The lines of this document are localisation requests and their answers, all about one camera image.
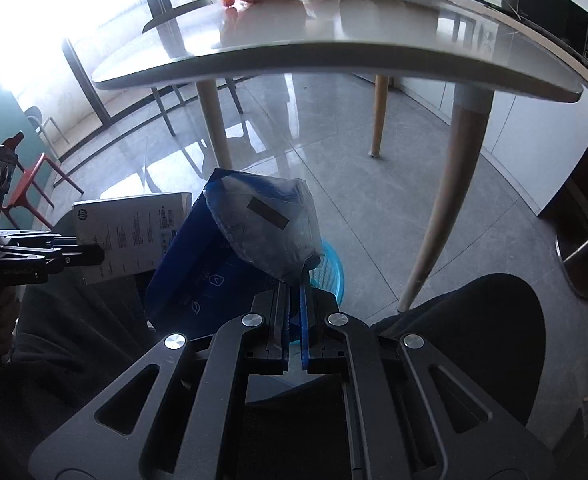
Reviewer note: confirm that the black countertop oven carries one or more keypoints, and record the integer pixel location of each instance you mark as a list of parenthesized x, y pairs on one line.
[(559, 15)]

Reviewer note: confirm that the person's right leg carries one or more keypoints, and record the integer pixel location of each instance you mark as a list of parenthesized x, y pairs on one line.
[(474, 320)]

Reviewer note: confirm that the black window frame post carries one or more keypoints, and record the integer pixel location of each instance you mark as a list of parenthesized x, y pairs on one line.
[(86, 80)]

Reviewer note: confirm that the red plastic chair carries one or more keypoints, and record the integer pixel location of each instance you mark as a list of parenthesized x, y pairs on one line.
[(34, 180)]

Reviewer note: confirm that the person's leg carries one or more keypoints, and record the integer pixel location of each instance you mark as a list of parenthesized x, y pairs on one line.
[(74, 340), (474, 320)]

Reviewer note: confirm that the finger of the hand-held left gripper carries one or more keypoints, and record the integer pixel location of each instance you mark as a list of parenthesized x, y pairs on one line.
[(39, 240), (74, 257)]

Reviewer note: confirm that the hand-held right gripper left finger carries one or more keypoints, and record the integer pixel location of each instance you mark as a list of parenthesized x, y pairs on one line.
[(281, 330)]

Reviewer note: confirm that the white table with wooden legs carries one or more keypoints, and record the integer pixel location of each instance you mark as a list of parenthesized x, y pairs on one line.
[(374, 30)]

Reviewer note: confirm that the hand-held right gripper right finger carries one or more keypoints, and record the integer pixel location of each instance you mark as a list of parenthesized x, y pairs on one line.
[(305, 325)]

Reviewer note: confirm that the blue plastic basket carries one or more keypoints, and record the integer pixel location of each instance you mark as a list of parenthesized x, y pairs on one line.
[(331, 272)]

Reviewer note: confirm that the blue plastic packaging bag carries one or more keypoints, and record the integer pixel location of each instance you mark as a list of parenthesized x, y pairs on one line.
[(254, 225)]

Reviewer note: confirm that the grey metal chair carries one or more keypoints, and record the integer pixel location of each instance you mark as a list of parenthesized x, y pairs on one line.
[(46, 125)]

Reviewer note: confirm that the white cardboard box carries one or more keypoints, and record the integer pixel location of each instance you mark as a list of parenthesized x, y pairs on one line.
[(124, 230)]

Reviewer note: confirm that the metal bar stool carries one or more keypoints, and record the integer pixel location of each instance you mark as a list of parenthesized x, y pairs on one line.
[(586, 255)]

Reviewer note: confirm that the person's left leg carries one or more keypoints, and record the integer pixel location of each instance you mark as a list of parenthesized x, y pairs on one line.
[(74, 340)]

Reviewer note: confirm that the white kitchen cabinet counter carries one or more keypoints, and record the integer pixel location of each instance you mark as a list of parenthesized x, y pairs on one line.
[(524, 125)]

